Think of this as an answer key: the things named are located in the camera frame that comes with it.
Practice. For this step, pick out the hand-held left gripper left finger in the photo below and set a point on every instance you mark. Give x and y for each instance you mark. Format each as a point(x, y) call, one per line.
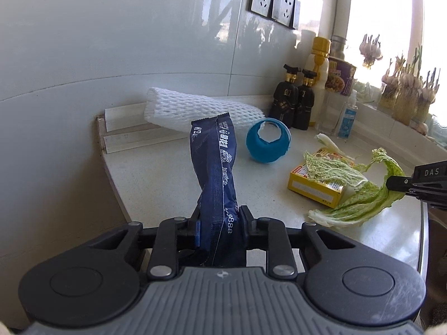
point(198, 233)

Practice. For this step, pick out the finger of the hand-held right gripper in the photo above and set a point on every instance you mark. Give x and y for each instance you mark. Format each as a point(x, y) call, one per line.
point(400, 183)

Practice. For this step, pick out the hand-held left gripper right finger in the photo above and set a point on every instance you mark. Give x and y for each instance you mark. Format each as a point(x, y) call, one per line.
point(245, 225)

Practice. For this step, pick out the large napa cabbage leaf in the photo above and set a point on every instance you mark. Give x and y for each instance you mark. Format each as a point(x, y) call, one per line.
point(370, 195)

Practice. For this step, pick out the dark blue snack packet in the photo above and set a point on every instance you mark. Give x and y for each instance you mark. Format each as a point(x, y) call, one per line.
point(216, 181)

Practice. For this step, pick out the fine-mesh white foam net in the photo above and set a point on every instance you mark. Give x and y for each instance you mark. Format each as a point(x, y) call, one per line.
point(195, 106)

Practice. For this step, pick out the wrinkled napa cabbage leaf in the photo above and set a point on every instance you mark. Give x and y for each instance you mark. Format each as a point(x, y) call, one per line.
point(331, 171)

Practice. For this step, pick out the yellow cardboard box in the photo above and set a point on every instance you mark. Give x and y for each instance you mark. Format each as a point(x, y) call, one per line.
point(310, 188)

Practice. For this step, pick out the blue round plastic container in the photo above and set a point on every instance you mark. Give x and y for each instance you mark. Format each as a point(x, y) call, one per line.
point(260, 146)

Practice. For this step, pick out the clear hand sanitizer bottle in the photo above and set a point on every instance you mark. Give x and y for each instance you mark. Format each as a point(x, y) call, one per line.
point(347, 118)

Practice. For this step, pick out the sprouting garlic tray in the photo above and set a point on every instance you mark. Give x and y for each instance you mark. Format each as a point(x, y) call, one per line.
point(407, 94)

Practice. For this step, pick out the clear plastic container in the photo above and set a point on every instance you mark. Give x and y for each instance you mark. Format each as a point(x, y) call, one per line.
point(328, 115)

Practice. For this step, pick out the white plastic trim strip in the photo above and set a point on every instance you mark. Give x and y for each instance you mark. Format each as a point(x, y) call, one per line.
point(124, 117)
point(139, 140)

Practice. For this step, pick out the purple instant noodle cup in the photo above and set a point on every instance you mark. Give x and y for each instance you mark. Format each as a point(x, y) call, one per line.
point(340, 76)

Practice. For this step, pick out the black bottle gold neck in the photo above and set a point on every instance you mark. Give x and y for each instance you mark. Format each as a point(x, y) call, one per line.
point(304, 106)
point(284, 101)

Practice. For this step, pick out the white bottle yellow cap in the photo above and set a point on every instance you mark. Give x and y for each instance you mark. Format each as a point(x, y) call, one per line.
point(320, 73)

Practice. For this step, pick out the hanging garlic bunch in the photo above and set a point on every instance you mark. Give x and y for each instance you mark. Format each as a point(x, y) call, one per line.
point(371, 50)

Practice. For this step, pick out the metal canister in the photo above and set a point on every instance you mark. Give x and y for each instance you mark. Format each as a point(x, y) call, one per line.
point(338, 46)

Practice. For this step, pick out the white cylindrical container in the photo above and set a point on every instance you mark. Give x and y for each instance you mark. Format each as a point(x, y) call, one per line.
point(308, 43)

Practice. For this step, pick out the white vertical pipe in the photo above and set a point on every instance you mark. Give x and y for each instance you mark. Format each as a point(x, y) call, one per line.
point(337, 3)

